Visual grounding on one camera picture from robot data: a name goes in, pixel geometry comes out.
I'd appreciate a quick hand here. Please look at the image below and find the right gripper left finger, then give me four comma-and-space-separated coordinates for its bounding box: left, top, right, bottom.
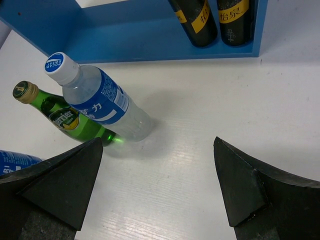
0, 138, 103, 240

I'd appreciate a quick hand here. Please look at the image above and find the plastic water bottle front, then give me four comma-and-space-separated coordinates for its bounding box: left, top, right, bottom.
0, 150, 43, 176

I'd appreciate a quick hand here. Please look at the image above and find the right black can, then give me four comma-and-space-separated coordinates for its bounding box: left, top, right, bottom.
216, 0, 255, 47

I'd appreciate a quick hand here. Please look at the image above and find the green glass bottle front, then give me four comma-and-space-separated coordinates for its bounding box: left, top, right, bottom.
12, 81, 122, 147

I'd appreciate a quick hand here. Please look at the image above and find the black can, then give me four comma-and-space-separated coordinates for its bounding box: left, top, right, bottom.
168, 0, 218, 48
216, 0, 255, 47

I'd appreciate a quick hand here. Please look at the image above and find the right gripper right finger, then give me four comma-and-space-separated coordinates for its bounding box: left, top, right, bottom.
213, 137, 320, 240

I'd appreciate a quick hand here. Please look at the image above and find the plastic water bottle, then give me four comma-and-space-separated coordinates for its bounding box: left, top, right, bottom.
44, 52, 153, 142
0, 150, 43, 176

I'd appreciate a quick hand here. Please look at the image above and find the blue and yellow shelf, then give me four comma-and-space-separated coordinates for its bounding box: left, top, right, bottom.
0, 0, 268, 64

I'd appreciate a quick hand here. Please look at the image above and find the left black can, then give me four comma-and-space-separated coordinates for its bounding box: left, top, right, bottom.
168, 0, 218, 48

